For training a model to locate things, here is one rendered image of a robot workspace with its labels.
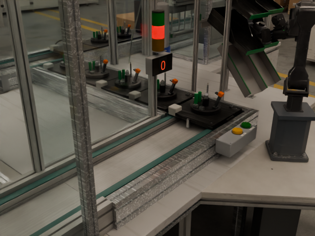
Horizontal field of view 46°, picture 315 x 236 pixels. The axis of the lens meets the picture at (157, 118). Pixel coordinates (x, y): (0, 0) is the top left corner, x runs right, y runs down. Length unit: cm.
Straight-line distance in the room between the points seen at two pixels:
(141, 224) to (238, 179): 43
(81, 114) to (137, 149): 64
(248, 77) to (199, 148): 61
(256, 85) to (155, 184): 87
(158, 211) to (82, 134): 47
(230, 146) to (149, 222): 45
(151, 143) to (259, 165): 44
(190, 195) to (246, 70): 82
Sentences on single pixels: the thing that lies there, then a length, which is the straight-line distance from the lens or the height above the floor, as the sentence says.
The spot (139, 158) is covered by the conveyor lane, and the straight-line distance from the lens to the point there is 141.
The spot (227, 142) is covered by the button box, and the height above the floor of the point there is 96.
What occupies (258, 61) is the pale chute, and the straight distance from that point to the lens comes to 203.
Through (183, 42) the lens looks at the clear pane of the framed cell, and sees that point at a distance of 280.
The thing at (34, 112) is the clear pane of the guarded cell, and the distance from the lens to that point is 80.
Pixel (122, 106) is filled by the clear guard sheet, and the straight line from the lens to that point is 148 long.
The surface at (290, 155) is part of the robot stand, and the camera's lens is 158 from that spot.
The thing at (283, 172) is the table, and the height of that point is 86.
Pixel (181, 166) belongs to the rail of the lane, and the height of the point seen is 93.
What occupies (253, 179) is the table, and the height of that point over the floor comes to 86.
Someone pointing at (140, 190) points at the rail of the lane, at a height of 95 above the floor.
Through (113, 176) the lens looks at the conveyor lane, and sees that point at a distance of 132.
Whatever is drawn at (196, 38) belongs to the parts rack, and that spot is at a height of 123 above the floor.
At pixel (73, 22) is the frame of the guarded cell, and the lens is 81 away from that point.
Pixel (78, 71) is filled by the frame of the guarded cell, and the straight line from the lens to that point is 83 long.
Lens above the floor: 165
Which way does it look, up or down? 25 degrees down
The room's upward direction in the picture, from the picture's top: straight up
